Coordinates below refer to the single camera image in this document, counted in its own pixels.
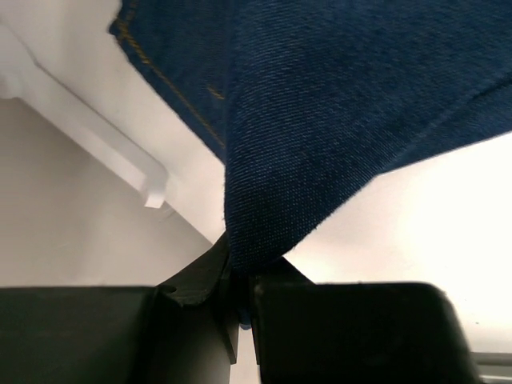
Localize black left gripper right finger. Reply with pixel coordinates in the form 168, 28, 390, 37
250, 261, 480, 383

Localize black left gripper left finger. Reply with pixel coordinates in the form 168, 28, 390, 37
1, 238, 238, 383

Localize dark blue denim trousers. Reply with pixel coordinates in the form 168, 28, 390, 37
109, 1, 511, 276

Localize white rack foot bar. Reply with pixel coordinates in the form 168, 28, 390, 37
0, 0, 169, 210

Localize aluminium table rail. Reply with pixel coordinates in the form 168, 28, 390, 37
472, 352, 512, 384

